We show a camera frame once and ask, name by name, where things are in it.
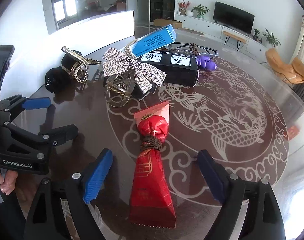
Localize person's left hand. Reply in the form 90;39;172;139
0;171;18;196

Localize black rectangular box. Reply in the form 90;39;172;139
138;50;199;87

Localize silver rhinestone bow clip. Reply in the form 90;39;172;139
102;48;166;93

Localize brown cardboard box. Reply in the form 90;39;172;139
153;18;183;29

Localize orange lounge chair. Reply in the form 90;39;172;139
265;48;304;85

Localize blue white medicine box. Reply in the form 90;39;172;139
130;24;177;58

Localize gold rhinestone hair clip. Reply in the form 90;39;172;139
61;46;102;83

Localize red flower vase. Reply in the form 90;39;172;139
177;0;191;15

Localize red candy wrapper pack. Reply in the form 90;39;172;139
129;101;176;229

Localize green potted plant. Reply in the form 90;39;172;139
192;4;210;18

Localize white cardboard sorting box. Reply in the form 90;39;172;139
0;11;134;99

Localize white tv cabinet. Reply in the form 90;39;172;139
174;14;267;62

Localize wooden bench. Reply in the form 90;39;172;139
222;31;246;51

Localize clear frame glasses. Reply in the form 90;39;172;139
161;42;219;58

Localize black flat television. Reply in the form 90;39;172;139
213;1;255;34

